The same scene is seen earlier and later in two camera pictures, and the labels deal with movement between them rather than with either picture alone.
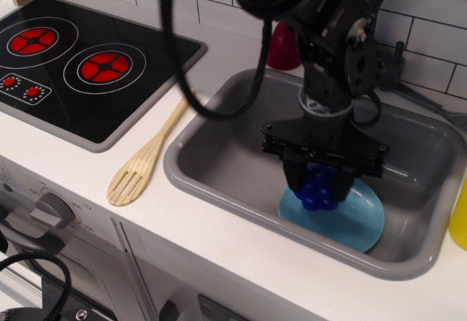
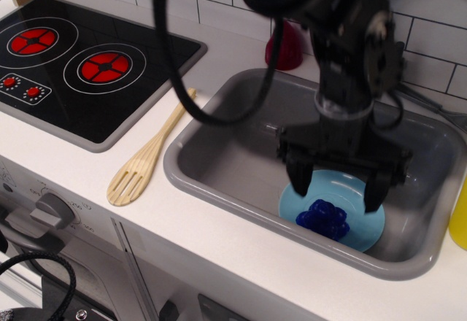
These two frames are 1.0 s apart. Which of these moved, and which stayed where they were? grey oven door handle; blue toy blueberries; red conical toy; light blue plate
Moved: blue toy blueberries
Stayed: light blue plate; grey oven door handle; red conical toy
